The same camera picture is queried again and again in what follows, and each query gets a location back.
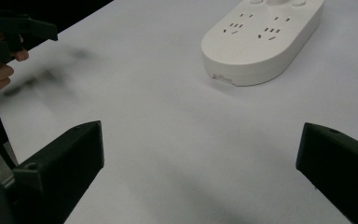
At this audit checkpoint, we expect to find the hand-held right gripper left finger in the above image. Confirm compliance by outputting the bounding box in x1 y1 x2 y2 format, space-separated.
12 120 105 224

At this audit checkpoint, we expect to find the white power strip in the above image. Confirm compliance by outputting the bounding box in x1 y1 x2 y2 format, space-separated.
200 0 325 88

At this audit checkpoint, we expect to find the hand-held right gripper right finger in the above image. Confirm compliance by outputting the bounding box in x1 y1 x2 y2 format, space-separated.
296 122 358 224

